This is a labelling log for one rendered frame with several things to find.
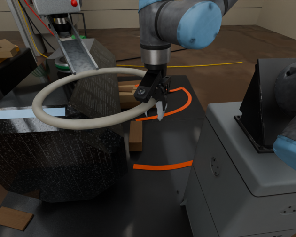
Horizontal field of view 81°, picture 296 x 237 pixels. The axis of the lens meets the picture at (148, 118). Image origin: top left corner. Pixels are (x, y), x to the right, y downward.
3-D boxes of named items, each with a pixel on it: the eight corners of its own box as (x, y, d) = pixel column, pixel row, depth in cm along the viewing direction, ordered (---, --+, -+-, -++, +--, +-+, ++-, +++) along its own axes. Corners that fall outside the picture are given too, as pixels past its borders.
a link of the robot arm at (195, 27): (227, -19, 33) (180, -16, 41) (187, 24, 32) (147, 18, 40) (231, 25, 40) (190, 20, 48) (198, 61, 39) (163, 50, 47)
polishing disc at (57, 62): (58, 55, 125) (58, 53, 124) (89, 53, 128) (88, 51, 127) (51, 67, 109) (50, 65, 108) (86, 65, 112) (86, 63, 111)
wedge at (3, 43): (-4, 47, 158) (-7, 41, 155) (8, 44, 165) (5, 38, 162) (5, 51, 149) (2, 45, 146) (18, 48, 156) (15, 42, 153)
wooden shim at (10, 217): (-10, 222, 116) (-11, 221, 115) (3, 207, 123) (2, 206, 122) (23, 231, 112) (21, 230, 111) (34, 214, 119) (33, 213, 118)
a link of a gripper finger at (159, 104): (171, 114, 67) (168, 92, 62) (165, 123, 63) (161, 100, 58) (164, 114, 68) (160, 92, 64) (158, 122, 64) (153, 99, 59)
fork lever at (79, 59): (39, 17, 116) (36, 9, 112) (69, 14, 124) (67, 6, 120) (67, 82, 83) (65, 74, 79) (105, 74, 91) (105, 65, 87)
